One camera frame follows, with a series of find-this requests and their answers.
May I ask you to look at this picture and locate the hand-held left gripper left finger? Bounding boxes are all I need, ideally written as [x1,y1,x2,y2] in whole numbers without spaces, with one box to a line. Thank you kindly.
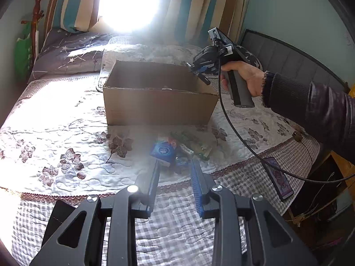
[29,159,161,266]

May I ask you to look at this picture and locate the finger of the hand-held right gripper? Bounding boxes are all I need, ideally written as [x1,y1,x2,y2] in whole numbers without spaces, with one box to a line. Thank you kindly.
[194,61,221,75]

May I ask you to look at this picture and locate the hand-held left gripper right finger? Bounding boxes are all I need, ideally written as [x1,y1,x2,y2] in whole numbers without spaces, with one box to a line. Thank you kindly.
[190,158,319,266]

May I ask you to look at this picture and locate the brown cardboard box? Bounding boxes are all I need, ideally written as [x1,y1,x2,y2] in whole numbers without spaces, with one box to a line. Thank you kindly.
[103,59,219,126]

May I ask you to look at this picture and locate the person's right forearm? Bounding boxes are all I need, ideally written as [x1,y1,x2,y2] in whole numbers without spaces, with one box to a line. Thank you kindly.
[261,70,355,160]

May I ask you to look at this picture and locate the person's right hand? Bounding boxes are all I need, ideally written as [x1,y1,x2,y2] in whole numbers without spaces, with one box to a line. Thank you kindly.
[221,60,265,98]

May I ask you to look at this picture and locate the blue carton with round logo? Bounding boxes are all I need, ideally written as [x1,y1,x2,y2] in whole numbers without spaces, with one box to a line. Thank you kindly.
[150,141,178,168]

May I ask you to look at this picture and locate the dark star print pillow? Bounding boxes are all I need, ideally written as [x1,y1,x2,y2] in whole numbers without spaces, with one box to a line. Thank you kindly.
[236,43,262,70]

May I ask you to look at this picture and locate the green white sachet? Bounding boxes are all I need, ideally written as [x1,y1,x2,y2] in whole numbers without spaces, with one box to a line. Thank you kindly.
[194,143,213,161]

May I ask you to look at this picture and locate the red white blue packet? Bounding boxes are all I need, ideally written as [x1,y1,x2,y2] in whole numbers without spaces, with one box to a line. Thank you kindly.
[158,134,178,146]

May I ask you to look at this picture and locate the wide striped curtain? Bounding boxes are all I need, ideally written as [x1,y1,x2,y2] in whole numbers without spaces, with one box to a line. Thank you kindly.
[158,0,253,47]

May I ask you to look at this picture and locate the olive green sachets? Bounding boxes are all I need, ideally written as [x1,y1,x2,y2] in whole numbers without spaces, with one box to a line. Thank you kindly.
[173,131,203,147]

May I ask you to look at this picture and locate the folded floral blanket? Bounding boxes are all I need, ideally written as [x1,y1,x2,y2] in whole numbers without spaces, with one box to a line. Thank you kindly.
[96,36,203,70]

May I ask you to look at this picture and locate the grey padded headboard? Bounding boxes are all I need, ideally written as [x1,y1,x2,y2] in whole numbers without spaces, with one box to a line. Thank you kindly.
[240,28,350,95]

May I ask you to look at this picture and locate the phone with pink case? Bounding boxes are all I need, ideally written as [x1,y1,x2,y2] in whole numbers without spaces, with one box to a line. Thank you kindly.
[262,156,294,201]

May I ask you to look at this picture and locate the floral checked bedspread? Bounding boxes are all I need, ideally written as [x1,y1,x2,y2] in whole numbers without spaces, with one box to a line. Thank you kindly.
[0,72,321,266]

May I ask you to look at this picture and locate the black flat case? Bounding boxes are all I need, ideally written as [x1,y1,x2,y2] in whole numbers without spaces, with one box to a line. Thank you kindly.
[41,199,77,247]

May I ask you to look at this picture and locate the bright window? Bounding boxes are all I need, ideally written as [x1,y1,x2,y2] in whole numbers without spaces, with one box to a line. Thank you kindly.
[97,0,164,34]

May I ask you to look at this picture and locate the dark bedside table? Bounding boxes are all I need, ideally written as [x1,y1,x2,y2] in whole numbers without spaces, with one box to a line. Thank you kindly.
[286,151,355,228]

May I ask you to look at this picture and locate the star-patterned pillow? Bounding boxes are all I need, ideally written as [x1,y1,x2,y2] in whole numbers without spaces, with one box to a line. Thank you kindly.
[28,28,117,84]

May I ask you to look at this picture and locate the narrow striped curtain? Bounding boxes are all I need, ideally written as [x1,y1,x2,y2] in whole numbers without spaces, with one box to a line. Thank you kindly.
[43,0,103,34]

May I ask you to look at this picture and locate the wooden coat rack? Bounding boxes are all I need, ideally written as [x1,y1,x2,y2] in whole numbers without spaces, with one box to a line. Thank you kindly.
[21,0,56,59]

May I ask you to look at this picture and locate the green shopping bag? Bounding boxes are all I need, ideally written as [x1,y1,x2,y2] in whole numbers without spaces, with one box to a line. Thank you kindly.
[14,23,34,79]

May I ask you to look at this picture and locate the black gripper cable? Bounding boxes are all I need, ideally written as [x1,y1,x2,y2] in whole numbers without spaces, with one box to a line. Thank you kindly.
[218,47,355,184]

